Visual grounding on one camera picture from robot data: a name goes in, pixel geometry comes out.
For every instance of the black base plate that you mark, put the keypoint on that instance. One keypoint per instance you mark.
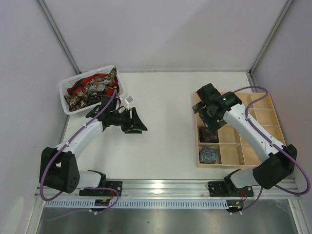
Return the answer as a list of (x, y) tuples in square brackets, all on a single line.
[(223, 189), (111, 184)]

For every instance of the right aluminium frame post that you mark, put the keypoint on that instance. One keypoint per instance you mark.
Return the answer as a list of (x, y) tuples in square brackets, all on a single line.
[(273, 31)]

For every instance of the aluminium frame post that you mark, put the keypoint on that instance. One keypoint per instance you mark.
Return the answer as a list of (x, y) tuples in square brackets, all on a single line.
[(273, 31), (43, 7)]

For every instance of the white slotted cable duct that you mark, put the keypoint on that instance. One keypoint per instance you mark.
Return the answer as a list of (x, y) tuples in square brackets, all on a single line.
[(138, 203)]

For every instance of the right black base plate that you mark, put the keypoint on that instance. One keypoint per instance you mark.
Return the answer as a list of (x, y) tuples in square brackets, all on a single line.
[(223, 189)]

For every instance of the wooden compartment tray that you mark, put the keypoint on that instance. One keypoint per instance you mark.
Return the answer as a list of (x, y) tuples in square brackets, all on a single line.
[(233, 150)]

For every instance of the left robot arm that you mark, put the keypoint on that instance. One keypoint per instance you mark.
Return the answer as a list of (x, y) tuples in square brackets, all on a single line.
[(59, 168)]

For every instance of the aluminium rail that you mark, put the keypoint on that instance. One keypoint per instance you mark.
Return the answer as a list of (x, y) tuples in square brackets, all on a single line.
[(177, 188)]

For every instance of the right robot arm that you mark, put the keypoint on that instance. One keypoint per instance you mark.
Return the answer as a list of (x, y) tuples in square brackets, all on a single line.
[(241, 133)]

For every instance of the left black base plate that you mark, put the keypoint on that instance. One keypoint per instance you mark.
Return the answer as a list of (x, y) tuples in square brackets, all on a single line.
[(111, 184)]

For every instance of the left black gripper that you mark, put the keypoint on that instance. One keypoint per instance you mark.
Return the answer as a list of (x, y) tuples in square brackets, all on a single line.
[(133, 119)]

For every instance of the brown floral tie in basket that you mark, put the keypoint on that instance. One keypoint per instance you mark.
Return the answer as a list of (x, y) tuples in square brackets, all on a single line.
[(83, 99)]

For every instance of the dark paisley necktie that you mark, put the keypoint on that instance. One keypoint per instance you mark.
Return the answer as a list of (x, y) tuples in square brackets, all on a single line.
[(206, 137)]

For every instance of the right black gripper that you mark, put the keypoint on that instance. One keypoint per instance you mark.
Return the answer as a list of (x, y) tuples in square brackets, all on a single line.
[(197, 107)]

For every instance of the red patterned tie in basket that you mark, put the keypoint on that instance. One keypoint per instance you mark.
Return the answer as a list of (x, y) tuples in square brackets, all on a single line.
[(103, 84)]

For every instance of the left aluminium frame post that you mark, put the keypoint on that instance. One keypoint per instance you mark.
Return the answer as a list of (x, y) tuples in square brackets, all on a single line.
[(43, 7)]

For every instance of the rolled grey tie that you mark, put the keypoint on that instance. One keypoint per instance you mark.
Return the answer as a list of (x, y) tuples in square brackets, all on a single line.
[(208, 155)]

